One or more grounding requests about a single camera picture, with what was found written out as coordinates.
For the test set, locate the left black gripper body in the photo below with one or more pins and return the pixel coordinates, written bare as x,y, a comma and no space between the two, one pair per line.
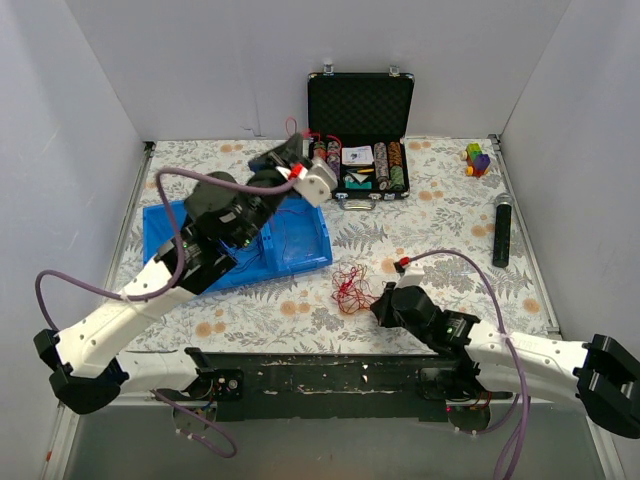
279,163

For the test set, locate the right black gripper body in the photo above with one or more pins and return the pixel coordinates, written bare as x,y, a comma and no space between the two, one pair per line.
387,310

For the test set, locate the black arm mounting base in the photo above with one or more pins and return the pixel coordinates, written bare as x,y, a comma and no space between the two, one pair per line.
240,387

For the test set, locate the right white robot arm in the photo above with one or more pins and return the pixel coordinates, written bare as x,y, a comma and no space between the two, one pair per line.
599,378

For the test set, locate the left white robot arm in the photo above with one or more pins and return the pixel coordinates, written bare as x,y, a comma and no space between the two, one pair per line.
89,361

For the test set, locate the playing card deck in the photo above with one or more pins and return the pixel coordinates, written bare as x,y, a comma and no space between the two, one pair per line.
357,156

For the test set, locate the blue plastic divided bin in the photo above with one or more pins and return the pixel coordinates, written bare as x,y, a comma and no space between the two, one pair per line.
294,241

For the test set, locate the black poker chip case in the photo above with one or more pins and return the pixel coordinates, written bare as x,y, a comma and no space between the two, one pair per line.
357,109

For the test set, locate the floral table mat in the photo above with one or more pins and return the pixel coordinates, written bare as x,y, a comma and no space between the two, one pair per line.
447,219

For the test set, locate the black handheld microphone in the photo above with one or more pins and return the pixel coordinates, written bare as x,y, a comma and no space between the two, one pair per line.
502,230

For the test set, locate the colourful toy block train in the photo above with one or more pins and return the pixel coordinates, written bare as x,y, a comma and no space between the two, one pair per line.
477,162

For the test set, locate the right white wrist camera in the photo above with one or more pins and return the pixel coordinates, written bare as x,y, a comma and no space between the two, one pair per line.
410,273

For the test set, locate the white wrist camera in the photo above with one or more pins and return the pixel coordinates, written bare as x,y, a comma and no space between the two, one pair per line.
410,273
314,184

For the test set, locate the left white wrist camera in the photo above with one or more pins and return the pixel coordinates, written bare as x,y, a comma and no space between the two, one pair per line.
314,184

